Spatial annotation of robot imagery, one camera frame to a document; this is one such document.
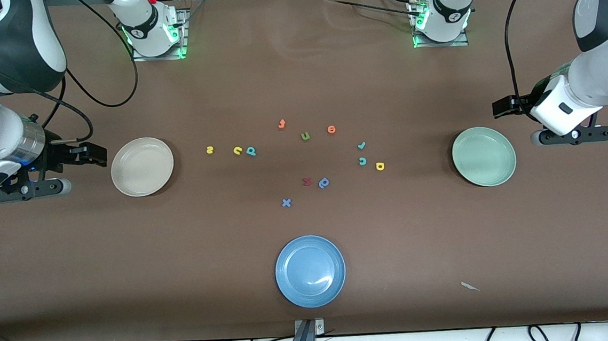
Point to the green plate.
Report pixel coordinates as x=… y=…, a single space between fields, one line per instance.
x=484 y=157

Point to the blue foam letter x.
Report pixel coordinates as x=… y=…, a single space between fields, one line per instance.
x=286 y=203

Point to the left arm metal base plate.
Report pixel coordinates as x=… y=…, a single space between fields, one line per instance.
x=461 y=42

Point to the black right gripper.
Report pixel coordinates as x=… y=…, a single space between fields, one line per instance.
x=57 y=155

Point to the blue plate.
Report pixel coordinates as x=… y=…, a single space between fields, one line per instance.
x=310 y=271

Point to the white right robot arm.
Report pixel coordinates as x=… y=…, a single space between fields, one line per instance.
x=12 y=46

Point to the blue foam letter p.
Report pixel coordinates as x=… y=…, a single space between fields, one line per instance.
x=324 y=183

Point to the teal foam letter q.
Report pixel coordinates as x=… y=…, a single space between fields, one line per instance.
x=251 y=151

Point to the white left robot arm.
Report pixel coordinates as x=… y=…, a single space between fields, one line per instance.
x=601 y=64

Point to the orange foam letter t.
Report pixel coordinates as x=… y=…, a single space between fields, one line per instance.
x=281 y=124

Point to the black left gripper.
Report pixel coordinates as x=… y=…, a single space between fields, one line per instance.
x=525 y=102

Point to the beige brown plate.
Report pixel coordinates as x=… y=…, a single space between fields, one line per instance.
x=142 y=167

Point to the small white paper scrap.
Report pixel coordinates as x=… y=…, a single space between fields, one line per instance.
x=470 y=286

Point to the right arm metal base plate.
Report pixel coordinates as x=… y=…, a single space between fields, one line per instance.
x=183 y=34

